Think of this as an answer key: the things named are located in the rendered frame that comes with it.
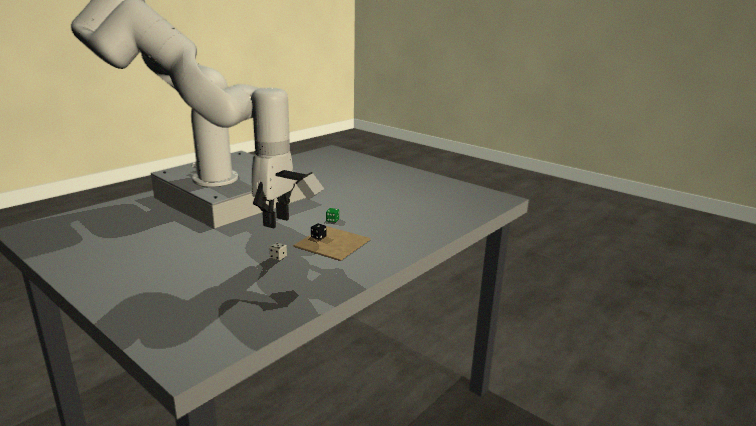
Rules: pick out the green die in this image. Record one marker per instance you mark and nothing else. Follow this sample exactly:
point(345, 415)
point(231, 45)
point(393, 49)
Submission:
point(332, 215)

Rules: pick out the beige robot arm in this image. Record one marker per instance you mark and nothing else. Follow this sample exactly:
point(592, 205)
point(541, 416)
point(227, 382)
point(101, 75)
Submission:
point(133, 27)

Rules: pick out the tan mottled mat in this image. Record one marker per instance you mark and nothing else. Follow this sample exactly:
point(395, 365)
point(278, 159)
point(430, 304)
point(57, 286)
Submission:
point(336, 245)

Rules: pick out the white die with black pips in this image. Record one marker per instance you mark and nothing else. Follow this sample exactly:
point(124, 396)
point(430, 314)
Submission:
point(278, 251)

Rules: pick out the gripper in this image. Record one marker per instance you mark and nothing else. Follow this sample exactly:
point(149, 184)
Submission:
point(264, 180)

